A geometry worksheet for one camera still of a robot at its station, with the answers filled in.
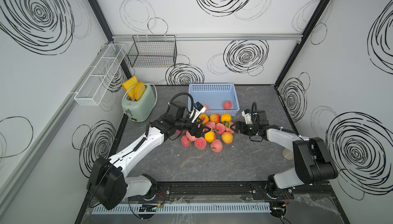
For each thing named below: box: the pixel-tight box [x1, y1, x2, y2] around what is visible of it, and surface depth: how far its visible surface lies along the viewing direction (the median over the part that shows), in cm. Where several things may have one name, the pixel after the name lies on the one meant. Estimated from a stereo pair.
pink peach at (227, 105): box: [222, 100, 232, 110], surface depth 106 cm
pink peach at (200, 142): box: [194, 136, 207, 150], surface depth 86 cm
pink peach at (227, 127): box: [225, 121, 235, 133], surface depth 93 cm
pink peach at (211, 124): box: [205, 121, 216, 130], surface depth 93 cm
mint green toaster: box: [121, 84, 157, 123], surface depth 93 cm
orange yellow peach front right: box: [221, 130, 234, 145], surface depth 90 cm
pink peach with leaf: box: [215, 122, 226, 135], surface depth 93 cm
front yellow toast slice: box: [134, 81, 146, 102], surface depth 93 cm
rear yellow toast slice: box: [121, 75, 139, 100], surface depth 93 cm
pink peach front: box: [210, 139, 224, 153], surface depth 86 cm
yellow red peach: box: [196, 113, 210, 125], surface depth 96 cm
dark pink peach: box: [181, 135, 190, 148], surface depth 88 cm
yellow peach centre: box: [204, 130, 216, 143], surface depth 89 cm
